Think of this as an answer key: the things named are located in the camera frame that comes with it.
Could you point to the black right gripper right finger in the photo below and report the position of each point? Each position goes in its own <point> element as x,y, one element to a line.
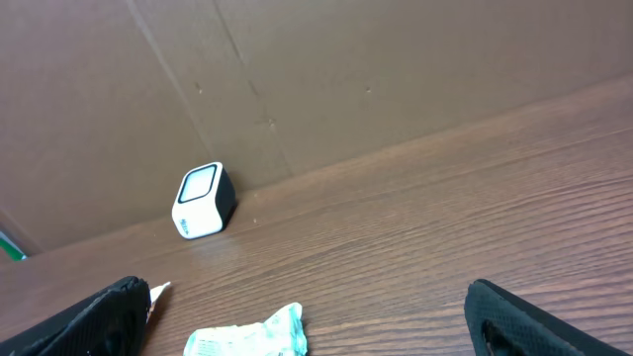
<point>503,324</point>

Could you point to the teal tissue pack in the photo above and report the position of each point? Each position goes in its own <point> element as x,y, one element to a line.
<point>281,334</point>

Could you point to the white barcode scanner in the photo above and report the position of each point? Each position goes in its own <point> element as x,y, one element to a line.
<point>205,201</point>

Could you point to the clear plastic pouch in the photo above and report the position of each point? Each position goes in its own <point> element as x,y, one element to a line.
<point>155,293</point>

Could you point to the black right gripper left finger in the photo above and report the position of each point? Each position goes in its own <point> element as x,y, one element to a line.
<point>111,322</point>

